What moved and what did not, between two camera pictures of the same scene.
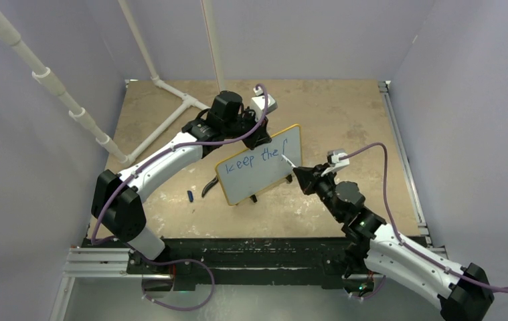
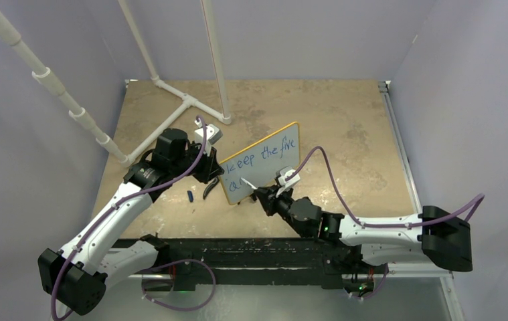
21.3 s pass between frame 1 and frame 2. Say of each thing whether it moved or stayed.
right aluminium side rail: stayed
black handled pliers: stayed
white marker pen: moved
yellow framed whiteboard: stayed
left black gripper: moved
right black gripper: moved
